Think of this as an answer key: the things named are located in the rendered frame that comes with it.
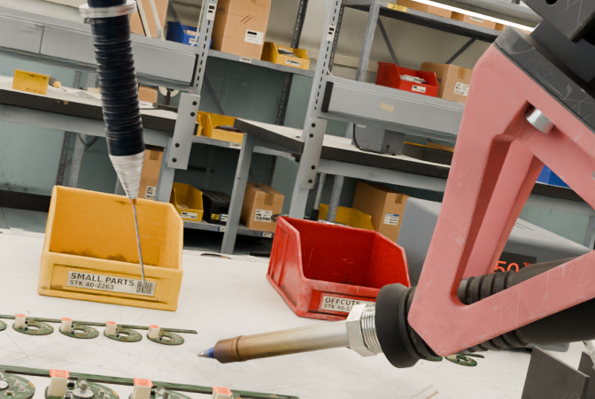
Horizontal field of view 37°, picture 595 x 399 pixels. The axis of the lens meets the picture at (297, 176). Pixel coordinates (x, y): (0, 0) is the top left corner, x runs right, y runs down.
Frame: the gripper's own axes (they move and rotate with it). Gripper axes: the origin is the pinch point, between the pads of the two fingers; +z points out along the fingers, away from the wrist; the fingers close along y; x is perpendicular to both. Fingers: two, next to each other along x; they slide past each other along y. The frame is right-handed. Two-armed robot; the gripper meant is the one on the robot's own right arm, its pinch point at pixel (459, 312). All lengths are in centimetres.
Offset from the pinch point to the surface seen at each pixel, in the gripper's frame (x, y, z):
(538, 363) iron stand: 1.0, -23.4, 7.3
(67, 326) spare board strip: -19.4, -15.7, 25.1
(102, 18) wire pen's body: -11.7, 5.5, -0.4
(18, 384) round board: -8.4, 3.2, 12.0
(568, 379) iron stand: 2.7, -21.9, 6.2
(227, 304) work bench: -18.8, -32.5, 25.5
